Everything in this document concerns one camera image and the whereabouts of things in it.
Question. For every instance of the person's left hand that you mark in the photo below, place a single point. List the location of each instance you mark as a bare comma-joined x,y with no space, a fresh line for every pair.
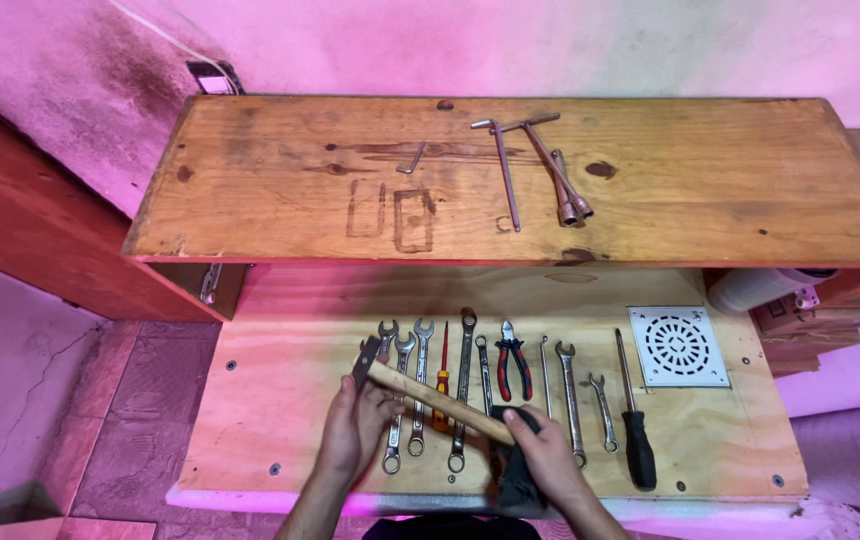
351,439

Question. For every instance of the person's right hand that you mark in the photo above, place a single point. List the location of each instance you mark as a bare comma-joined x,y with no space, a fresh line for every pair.
553,465

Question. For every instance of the black cloth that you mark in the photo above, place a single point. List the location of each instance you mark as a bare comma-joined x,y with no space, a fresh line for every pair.
516,480

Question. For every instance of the long steel combination wrench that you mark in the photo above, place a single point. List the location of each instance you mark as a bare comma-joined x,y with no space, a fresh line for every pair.
394,442
421,360

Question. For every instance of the rusty steel combination wrench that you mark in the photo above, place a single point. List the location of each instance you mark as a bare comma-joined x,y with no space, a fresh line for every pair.
571,397

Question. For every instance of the thin bent metal rod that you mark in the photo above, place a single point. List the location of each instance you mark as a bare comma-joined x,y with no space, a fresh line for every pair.
546,375

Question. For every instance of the red yellow screwdriver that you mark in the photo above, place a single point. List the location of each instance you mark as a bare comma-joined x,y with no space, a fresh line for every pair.
442,375

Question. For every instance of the red black pliers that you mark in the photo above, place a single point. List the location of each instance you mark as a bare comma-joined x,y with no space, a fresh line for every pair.
512,360

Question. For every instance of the short steel combination wrench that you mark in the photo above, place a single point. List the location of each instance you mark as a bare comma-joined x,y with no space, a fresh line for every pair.
388,332

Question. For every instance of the person's dark shirt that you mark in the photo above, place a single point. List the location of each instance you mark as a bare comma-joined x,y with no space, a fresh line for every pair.
452,528

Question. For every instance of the white square drain grate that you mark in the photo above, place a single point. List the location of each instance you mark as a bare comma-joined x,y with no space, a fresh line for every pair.
677,346

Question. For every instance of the tubular socket wrench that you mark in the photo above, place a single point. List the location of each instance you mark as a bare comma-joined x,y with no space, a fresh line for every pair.
563,195

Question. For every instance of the small hex key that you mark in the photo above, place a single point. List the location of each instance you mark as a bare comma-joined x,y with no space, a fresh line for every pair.
412,159

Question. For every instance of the L-shaped socket wrench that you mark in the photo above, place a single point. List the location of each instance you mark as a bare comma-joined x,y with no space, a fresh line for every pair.
505,180

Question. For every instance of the heap of cardboard boxes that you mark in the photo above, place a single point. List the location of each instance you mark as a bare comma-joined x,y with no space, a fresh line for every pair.
827,322

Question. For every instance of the wooden shelf board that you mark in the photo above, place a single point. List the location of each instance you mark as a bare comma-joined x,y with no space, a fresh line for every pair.
700,187

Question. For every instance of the brown wooden panel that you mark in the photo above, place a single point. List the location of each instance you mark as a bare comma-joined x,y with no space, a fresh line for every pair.
39,217

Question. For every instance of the metal shelf bracket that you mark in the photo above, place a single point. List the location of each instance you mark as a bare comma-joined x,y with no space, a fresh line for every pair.
210,283

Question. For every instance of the wall socket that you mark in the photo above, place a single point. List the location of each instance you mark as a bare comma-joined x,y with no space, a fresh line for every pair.
213,77

